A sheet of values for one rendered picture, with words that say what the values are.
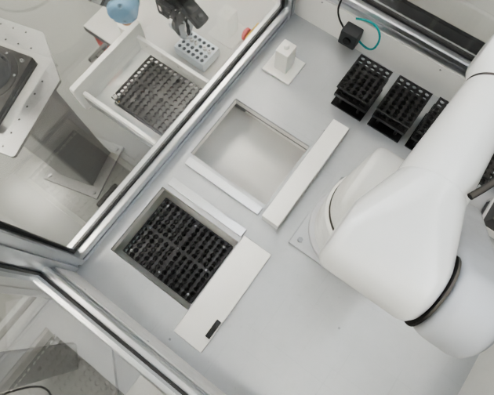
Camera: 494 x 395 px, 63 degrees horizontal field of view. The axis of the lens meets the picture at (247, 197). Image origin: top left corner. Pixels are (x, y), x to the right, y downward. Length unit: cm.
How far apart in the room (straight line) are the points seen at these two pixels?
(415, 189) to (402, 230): 5
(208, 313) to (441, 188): 64
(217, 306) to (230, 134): 51
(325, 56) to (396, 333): 75
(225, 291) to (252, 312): 8
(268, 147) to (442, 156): 77
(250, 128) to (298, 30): 31
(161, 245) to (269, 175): 36
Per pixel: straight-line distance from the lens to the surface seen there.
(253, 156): 119
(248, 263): 98
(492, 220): 109
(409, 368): 105
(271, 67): 118
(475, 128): 53
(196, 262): 104
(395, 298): 47
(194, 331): 98
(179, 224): 107
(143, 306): 101
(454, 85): 119
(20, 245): 83
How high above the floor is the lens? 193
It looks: 73 degrees down
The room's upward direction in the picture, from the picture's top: 2 degrees counter-clockwise
